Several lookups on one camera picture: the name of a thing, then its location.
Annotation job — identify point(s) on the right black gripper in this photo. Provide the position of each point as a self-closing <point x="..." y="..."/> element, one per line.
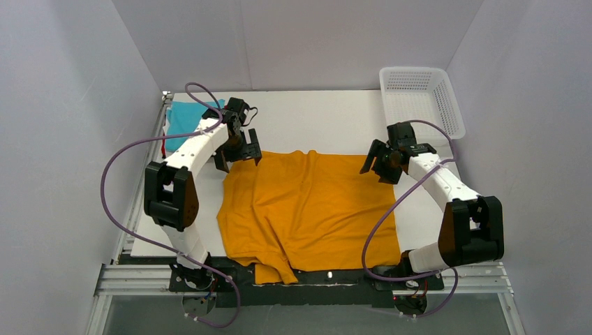
<point x="383" y="163"/>

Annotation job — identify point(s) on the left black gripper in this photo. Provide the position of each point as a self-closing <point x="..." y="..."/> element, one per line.
<point x="239" y="151"/>

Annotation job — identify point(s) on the yellow t-shirt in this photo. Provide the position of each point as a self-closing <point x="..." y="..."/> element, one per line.
<point x="305" y="211"/>

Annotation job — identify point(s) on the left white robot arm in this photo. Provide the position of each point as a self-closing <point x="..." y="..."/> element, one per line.
<point x="171" y="196"/>

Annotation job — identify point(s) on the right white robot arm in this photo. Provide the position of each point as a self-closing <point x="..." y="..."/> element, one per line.
<point x="471" y="230"/>

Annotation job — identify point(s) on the blue folded t-shirt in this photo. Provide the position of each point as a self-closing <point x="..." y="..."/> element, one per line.
<point x="181" y="117"/>

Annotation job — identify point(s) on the white plastic basket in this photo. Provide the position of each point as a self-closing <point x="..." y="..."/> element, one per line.
<point x="423" y="93"/>

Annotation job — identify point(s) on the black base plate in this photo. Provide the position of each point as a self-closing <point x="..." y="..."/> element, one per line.
<point x="228" y="284"/>

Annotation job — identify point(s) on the aluminium frame rail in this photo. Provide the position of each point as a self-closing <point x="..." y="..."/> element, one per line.
<point x="142" y="277"/>

